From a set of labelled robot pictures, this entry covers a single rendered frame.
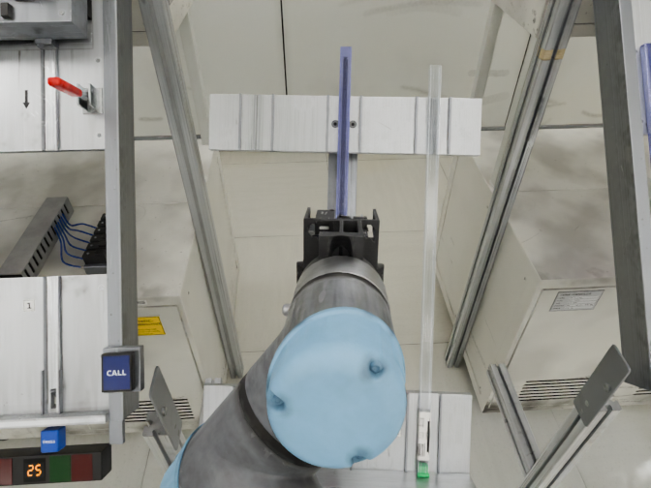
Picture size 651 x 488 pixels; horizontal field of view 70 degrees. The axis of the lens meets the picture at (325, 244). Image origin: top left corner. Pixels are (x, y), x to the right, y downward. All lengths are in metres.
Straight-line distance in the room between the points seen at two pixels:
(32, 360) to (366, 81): 2.07
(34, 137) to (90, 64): 0.13
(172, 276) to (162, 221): 0.20
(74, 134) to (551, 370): 1.20
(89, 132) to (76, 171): 0.71
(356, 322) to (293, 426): 0.06
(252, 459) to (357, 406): 0.08
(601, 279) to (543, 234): 0.16
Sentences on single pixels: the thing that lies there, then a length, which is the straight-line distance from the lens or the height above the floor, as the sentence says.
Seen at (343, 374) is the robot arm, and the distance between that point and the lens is 0.24.
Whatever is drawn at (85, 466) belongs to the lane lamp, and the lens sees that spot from 0.80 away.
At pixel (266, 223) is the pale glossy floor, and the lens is 2.11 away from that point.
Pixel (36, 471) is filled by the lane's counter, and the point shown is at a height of 0.66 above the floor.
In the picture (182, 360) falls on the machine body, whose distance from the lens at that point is 1.17.
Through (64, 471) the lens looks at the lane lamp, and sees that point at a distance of 0.81.
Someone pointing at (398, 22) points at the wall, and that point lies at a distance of 2.44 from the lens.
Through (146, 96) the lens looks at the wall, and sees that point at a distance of 2.62.
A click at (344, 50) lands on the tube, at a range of 0.61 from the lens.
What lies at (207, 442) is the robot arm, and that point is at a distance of 0.32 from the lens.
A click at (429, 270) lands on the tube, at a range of 0.58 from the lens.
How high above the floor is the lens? 1.32
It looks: 42 degrees down
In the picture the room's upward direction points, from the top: straight up
